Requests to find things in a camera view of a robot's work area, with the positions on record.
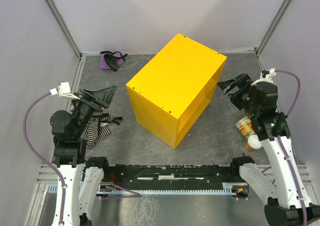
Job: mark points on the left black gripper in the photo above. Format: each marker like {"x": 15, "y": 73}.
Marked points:
{"x": 105, "y": 94}

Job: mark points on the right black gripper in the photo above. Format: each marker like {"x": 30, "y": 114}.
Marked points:
{"x": 243, "y": 81}

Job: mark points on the yellow shelf cabinet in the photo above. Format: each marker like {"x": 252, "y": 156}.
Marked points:
{"x": 172, "y": 90}

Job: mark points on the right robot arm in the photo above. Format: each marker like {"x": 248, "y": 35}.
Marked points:
{"x": 286, "y": 202}

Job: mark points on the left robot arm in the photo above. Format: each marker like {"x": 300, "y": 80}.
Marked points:
{"x": 78, "y": 178}

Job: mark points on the purple black fabric pouch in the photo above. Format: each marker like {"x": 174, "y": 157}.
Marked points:
{"x": 111, "y": 60}

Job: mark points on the striped black white cloth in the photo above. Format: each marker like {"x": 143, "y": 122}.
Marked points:
{"x": 96, "y": 130}

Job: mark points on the green label can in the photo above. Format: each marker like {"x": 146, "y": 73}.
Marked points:
{"x": 244, "y": 126}

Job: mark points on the orange can white lid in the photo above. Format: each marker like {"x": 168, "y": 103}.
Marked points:
{"x": 252, "y": 143}

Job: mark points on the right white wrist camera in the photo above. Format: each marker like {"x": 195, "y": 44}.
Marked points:
{"x": 267, "y": 75}

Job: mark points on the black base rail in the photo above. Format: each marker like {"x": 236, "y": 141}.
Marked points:
{"x": 122, "y": 173}

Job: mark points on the light blue cable duct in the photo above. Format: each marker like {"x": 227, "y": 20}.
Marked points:
{"x": 135, "y": 188}

